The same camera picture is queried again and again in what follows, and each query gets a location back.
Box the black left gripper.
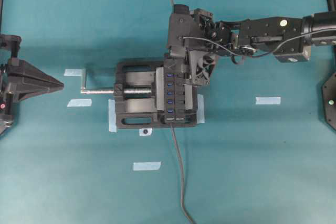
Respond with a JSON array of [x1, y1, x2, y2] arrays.
[[1, 34, 64, 130]]

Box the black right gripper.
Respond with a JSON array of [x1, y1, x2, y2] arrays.
[[167, 8, 218, 87]]

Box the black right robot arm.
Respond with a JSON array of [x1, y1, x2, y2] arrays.
[[167, 5, 335, 87]]

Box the black USB hub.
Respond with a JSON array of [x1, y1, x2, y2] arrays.
[[163, 53, 186, 124]]

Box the blue tape strip upper left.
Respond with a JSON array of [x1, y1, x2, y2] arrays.
[[64, 69, 82, 77]]

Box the blue tape strip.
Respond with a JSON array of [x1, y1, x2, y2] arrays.
[[256, 97, 281, 105], [64, 69, 82, 77], [133, 162, 161, 172]]

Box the blue tape under vise right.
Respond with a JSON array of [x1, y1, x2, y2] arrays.
[[196, 94, 205, 124]]

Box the blue tape under vise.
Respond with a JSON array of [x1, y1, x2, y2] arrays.
[[108, 99, 117, 133], [196, 94, 205, 124]]

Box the black bench vise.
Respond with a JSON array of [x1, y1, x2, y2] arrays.
[[80, 61, 198, 130]]

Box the blue tape strip mid left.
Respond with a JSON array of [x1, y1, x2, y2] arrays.
[[67, 99, 92, 108]]

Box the white sticker with black dot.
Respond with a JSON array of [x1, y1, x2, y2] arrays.
[[139, 128, 153, 136]]

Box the blue tape under vise left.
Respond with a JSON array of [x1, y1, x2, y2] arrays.
[[108, 99, 117, 133]]

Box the blue tape strip right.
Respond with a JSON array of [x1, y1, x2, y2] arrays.
[[256, 97, 281, 105]]

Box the blue tape strip bottom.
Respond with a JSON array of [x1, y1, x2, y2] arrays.
[[133, 162, 161, 172]]

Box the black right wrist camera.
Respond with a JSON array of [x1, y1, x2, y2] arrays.
[[170, 4, 191, 23]]

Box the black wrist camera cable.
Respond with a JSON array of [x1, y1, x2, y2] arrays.
[[181, 28, 336, 65]]

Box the black hub power cable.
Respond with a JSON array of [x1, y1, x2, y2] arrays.
[[170, 123, 196, 224]]

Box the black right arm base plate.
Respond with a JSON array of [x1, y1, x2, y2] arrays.
[[322, 72, 336, 130]]

